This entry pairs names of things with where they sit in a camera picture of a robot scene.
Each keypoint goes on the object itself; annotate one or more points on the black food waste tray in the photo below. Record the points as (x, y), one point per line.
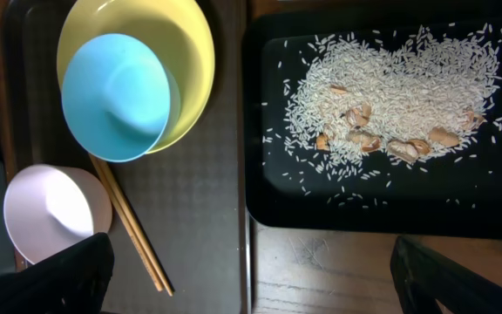
(456, 195)

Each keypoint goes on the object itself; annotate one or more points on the brown serving tray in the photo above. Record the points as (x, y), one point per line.
(186, 197)

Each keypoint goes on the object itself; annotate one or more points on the nut shell scraps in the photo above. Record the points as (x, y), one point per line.
(423, 124)

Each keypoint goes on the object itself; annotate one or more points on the pile of rice grains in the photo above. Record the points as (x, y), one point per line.
(422, 61)

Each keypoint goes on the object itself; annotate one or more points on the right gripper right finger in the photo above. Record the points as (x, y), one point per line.
(425, 279)

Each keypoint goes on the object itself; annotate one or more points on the yellow plate bowl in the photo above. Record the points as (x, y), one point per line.
(177, 31)

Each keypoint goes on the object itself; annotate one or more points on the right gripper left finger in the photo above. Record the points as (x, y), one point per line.
(75, 280)

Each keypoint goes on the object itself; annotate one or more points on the wooden chopstick left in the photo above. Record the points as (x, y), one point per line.
(128, 227)

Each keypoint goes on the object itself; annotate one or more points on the wooden chopstick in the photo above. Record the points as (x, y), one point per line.
(128, 227)
(136, 227)

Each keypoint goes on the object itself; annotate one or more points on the white pink bowl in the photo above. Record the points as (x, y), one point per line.
(47, 209)

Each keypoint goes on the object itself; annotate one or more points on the wooden chopstick right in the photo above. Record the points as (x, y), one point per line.
(136, 227)

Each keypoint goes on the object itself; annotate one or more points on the light blue bowl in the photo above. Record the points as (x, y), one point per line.
(118, 100)

